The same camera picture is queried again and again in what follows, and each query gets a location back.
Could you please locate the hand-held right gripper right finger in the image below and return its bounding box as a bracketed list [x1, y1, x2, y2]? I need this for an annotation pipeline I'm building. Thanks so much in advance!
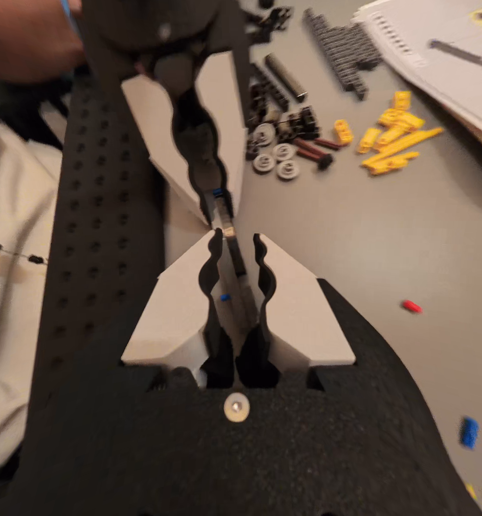
[253, 232, 356, 367]

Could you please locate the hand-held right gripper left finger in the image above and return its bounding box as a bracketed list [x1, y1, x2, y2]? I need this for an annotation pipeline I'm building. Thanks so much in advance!
[121, 228, 226, 386]

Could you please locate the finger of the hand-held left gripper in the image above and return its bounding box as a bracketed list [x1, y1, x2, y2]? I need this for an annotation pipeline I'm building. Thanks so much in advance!
[121, 74, 214, 227]
[194, 50, 248, 220]

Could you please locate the long black toy beam assembly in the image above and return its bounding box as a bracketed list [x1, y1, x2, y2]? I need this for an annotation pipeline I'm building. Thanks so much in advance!
[210, 187, 262, 329]

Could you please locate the pile of colourful connector pins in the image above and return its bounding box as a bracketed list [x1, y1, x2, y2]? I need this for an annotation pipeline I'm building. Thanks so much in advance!
[460, 416, 482, 510]

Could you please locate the person's left forearm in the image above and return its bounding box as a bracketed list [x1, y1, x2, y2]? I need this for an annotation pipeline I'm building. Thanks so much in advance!
[0, 0, 84, 84]

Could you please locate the pile of small black connectors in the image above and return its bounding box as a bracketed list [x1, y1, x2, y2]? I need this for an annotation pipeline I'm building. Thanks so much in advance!
[243, 0, 334, 170]

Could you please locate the small yellow toy beam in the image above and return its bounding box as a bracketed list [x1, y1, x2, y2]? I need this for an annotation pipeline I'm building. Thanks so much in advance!
[334, 120, 354, 145]

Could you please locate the stack of black toy beams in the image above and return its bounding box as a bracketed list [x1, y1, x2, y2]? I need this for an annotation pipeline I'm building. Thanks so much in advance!
[302, 7, 383, 101]

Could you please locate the pile of yellow toy pieces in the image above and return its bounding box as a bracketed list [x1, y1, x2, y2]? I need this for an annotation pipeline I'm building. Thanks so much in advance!
[358, 91, 445, 176]

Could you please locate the white instruction booklet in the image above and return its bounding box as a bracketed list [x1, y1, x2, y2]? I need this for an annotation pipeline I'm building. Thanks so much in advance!
[352, 0, 482, 162]

